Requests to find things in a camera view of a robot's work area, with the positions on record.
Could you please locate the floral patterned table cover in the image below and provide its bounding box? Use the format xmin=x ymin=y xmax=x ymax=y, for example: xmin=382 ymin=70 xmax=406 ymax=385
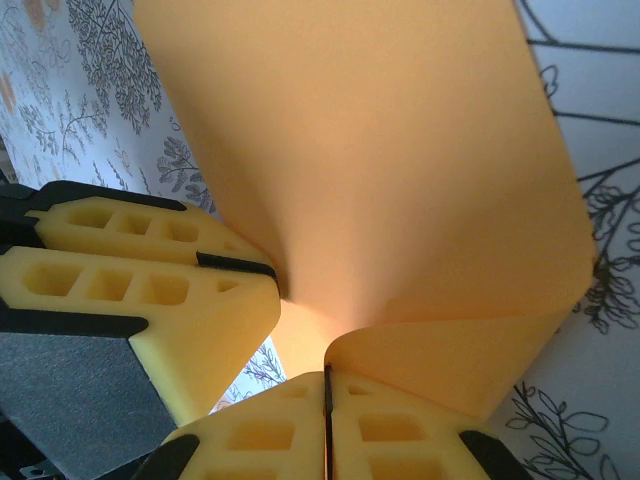
xmin=0 ymin=0 xmax=640 ymax=480

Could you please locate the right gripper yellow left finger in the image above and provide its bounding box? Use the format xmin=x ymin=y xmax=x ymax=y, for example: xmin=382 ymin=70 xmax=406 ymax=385
xmin=132 ymin=370 xmax=329 ymax=480

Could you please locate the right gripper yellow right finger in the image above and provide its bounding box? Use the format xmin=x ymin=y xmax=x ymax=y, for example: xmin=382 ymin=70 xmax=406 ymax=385
xmin=326 ymin=367 xmax=534 ymax=480

